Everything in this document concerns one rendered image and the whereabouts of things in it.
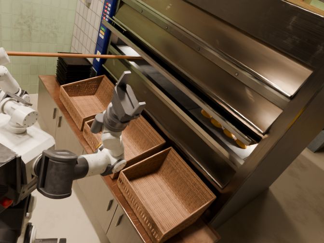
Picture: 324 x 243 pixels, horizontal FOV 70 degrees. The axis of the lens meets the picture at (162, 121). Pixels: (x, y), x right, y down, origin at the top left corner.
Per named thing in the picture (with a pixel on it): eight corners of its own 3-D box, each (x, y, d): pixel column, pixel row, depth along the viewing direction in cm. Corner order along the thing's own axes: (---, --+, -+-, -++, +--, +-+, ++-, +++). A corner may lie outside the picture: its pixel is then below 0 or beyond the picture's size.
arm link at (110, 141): (118, 138, 81) (121, 152, 92) (119, 115, 85) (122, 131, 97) (99, 138, 80) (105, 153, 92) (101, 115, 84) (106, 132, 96)
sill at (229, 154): (114, 48, 253) (114, 44, 251) (243, 166, 160) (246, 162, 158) (109, 47, 249) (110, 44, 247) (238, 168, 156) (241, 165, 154)
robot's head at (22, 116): (22, 135, 80) (22, 115, 76) (-1, 122, 82) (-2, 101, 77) (37, 127, 86) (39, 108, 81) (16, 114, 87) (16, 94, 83)
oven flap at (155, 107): (105, 66, 260) (114, 50, 254) (222, 189, 168) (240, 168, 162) (101, 65, 256) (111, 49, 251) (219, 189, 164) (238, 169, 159)
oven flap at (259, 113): (115, 19, 232) (126, 1, 227) (263, 135, 140) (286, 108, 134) (112, 17, 228) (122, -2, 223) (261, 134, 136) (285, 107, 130)
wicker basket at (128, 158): (125, 125, 244) (132, 104, 229) (157, 163, 216) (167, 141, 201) (81, 134, 212) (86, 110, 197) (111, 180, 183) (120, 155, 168)
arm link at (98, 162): (114, 177, 110) (82, 187, 90) (99, 157, 115) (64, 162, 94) (129, 160, 108) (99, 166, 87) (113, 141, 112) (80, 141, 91)
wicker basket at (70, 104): (100, 94, 275) (105, 74, 261) (124, 124, 246) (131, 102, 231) (58, 97, 243) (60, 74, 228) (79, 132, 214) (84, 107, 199)
